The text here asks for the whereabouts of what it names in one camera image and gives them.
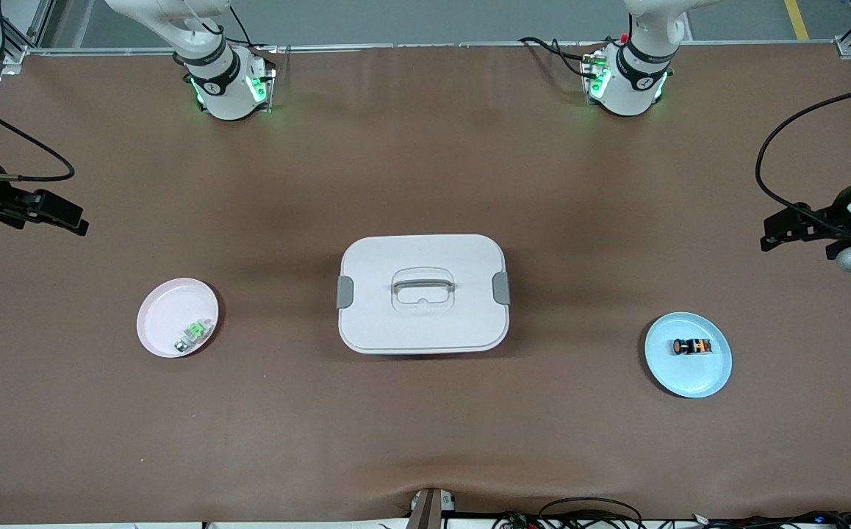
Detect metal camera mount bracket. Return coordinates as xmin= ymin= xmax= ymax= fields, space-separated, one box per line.
xmin=407 ymin=488 xmax=456 ymax=529

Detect light blue round plate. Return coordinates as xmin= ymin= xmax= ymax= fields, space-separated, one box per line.
xmin=644 ymin=312 xmax=733 ymax=399

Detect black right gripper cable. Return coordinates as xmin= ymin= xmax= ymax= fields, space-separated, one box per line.
xmin=0 ymin=87 xmax=76 ymax=183

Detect green push-button switch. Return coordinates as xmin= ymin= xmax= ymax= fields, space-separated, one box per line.
xmin=174 ymin=318 xmax=215 ymax=353

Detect black right arm base cable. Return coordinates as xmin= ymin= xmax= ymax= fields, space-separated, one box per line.
xmin=205 ymin=0 xmax=279 ymax=54

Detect silver table edge rail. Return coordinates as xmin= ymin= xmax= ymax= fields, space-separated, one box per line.
xmin=21 ymin=38 xmax=845 ymax=57

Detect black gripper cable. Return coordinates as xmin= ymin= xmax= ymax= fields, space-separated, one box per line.
xmin=755 ymin=78 xmax=851 ymax=223
xmin=0 ymin=87 xmax=76 ymax=183

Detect white lidded box grey latches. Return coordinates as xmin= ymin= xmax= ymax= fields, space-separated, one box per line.
xmin=336 ymin=234 xmax=511 ymax=355

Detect black left arm base cables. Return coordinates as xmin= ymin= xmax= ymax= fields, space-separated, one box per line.
xmin=519 ymin=35 xmax=604 ymax=78

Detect tangled black cable bundle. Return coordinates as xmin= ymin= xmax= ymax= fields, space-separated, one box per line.
xmin=492 ymin=497 xmax=851 ymax=529

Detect pink round plate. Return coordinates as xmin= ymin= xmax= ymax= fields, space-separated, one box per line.
xmin=136 ymin=278 xmax=220 ymax=359

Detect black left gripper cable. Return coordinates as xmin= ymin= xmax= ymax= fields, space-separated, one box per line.
xmin=755 ymin=78 xmax=851 ymax=223

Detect brown table cover mat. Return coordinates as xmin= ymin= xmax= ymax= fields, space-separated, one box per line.
xmin=0 ymin=43 xmax=851 ymax=526

